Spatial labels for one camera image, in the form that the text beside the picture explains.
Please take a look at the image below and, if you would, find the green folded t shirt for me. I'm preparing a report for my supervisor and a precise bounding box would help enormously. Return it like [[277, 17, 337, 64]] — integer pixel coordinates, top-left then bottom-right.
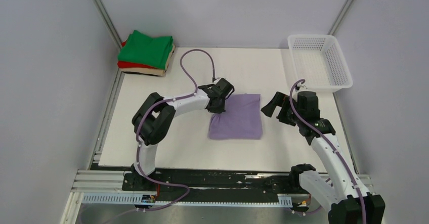
[[117, 30, 174, 69]]

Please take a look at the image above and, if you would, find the purple t shirt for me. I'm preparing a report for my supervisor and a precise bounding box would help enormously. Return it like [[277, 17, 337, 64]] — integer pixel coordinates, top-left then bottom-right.
[[208, 94, 263, 140]]

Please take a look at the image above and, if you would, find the aluminium frame rail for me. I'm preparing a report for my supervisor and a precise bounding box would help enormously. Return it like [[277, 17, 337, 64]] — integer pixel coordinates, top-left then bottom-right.
[[62, 169, 375, 223]]

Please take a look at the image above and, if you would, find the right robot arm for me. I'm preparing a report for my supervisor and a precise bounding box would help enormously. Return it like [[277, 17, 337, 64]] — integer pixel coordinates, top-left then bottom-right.
[[261, 91, 385, 223]]

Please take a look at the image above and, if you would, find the white cable duct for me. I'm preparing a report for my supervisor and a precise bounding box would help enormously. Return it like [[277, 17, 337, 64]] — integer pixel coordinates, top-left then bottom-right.
[[81, 193, 293, 208]]

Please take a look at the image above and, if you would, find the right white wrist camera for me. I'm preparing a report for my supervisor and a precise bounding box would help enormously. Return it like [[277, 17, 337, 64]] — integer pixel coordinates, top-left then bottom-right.
[[296, 84, 308, 92]]

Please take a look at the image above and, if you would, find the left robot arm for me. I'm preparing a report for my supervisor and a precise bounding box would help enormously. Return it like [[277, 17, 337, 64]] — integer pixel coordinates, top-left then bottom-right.
[[132, 78, 235, 190]]

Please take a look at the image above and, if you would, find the left corner metal post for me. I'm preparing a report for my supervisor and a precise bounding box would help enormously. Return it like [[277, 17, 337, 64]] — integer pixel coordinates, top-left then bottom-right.
[[93, 0, 122, 50]]

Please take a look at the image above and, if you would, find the corner metal post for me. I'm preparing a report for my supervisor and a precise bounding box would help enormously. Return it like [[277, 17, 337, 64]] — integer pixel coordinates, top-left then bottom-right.
[[328, 0, 355, 36], [93, 0, 122, 50]]

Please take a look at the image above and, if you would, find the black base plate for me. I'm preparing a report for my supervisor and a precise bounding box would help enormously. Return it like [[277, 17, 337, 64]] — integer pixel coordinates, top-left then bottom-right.
[[122, 168, 311, 204]]

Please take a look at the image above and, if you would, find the right corner metal post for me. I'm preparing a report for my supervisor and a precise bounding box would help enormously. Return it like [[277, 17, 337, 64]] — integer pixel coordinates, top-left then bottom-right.
[[328, 0, 355, 36]]

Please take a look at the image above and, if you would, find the white plastic basket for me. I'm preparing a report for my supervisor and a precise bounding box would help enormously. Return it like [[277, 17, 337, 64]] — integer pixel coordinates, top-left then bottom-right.
[[283, 34, 353, 93]]

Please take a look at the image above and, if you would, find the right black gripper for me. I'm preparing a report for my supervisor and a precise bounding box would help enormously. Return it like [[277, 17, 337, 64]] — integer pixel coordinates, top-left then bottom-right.
[[261, 92, 303, 126]]

